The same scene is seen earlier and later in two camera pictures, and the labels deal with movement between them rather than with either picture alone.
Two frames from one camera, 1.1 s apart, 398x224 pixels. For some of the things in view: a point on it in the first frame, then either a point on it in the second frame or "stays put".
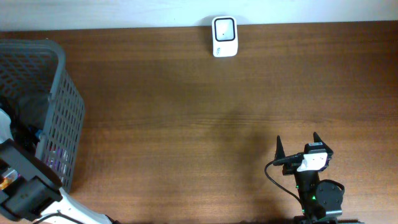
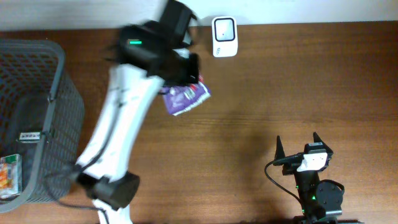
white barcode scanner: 224,35 stays put
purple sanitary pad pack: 58,158 -> 179,99
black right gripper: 290,168 stays put
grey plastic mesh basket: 44,105 stays put
